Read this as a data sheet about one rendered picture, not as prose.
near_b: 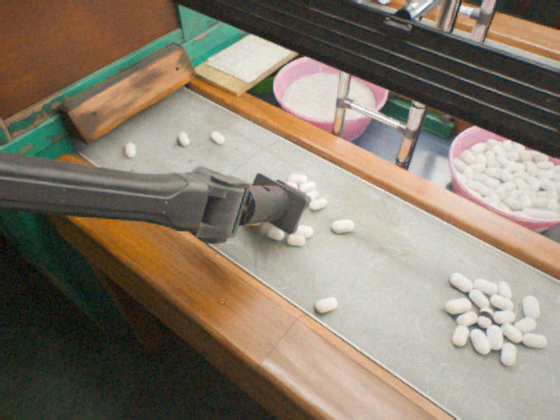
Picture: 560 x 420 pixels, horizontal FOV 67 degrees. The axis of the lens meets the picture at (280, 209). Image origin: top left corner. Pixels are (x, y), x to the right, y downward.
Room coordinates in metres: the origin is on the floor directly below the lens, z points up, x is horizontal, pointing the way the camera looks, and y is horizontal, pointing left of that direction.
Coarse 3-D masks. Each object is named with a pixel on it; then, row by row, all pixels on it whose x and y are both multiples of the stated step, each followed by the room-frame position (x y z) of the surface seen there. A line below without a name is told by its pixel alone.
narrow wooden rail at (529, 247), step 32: (224, 96) 0.82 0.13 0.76; (288, 128) 0.71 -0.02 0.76; (352, 160) 0.61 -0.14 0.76; (384, 160) 0.61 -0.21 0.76; (416, 192) 0.53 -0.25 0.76; (448, 192) 0.53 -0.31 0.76; (480, 224) 0.45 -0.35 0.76; (512, 224) 0.45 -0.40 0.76; (512, 256) 0.40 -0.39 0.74; (544, 256) 0.39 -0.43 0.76
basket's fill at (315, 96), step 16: (304, 80) 0.94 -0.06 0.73; (320, 80) 0.94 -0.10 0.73; (336, 80) 0.94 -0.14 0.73; (352, 80) 0.94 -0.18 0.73; (288, 96) 0.88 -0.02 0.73; (304, 96) 0.87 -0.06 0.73; (320, 96) 0.87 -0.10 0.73; (336, 96) 0.86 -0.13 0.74; (352, 96) 0.86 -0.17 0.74; (368, 96) 0.87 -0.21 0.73; (304, 112) 0.81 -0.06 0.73; (320, 112) 0.81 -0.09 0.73; (352, 112) 0.81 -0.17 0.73
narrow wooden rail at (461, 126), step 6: (300, 54) 1.08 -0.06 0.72; (294, 60) 1.09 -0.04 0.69; (324, 66) 1.03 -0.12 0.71; (312, 72) 1.05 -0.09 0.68; (456, 120) 0.80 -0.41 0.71; (456, 126) 0.80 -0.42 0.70; (462, 126) 0.79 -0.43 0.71; (468, 126) 0.78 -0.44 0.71; (456, 132) 0.80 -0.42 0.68; (534, 150) 0.69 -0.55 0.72; (558, 162) 0.66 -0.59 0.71
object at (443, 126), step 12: (408, 0) 0.89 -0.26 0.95; (492, 0) 0.79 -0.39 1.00; (468, 12) 0.81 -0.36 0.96; (480, 12) 0.80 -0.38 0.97; (492, 12) 0.80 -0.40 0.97; (480, 24) 0.79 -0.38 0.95; (480, 36) 0.79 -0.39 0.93; (396, 96) 0.89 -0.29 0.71; (384, 108) 0.88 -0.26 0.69; (396, 108) 0.87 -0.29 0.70; (408, 108) 0.85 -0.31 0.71; (432, 120) 0.81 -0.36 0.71; (444, 120) 0.79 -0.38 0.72; (432, 132) 0.80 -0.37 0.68; (444, 132) 0.79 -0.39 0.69
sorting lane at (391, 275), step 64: (128, 128) 0.74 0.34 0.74; (192, 128) 0.74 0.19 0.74; (256, 128) 0.74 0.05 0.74; (320, 192) 0.55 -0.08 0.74; (384, 192) 0.55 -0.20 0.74; (256, 256) 0.40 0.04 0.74; (320, 256) 0.40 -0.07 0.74; (384, 256) 0.40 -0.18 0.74; (448, 256) 0.40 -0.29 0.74; (320, 320) 0.29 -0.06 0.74; (384, 320) 0.29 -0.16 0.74; (448, 320) 0.29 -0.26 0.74; (448, 384) 0.19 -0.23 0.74; (512, 384) 0.19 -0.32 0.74
